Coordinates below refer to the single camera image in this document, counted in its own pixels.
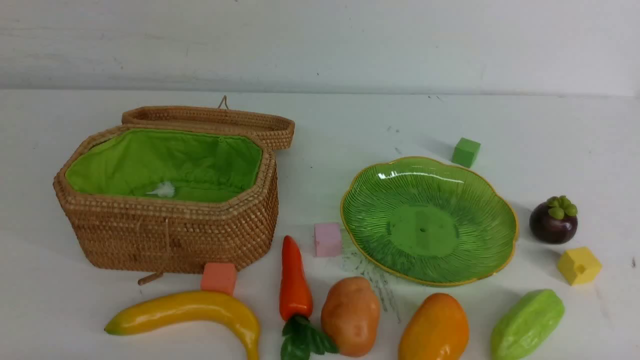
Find green foam cube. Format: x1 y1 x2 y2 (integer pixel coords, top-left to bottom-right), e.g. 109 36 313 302
451 137 482 169

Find orange foam cube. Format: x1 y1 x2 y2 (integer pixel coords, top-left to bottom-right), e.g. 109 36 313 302
199 262 238 296

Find green plastic starfruit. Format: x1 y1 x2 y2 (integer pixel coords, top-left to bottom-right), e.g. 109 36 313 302
490 289 565 360

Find woven wicker basket green lining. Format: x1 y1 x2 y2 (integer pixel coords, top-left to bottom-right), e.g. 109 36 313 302
53 124 279 281

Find dark purple plastic mangosteen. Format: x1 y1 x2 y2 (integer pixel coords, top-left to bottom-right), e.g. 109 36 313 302
529 194 578 245

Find yellow plastic banana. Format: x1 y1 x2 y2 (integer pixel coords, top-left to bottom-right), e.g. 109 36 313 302
103 291 261 360

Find pink foam cube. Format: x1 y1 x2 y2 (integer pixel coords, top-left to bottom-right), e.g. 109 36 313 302
314 222 343 258

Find yellow foam cube with hole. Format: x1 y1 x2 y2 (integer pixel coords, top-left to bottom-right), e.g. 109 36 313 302
557 246 602 286

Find orange plastic carrot green leaves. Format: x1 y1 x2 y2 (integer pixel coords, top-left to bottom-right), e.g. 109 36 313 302
279 235 339 360

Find woven wicker basket lid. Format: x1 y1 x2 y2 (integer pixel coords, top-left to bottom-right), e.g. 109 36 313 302
121 96 295 150

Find orange plastic mango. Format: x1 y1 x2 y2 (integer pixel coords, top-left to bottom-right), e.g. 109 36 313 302
397 292 470 360

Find brown plastic potato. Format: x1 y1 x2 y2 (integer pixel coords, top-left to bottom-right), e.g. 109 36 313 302
320 276 381 358

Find green glass leaf plate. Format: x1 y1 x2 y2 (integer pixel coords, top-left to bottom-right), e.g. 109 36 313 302
340 156 520 287

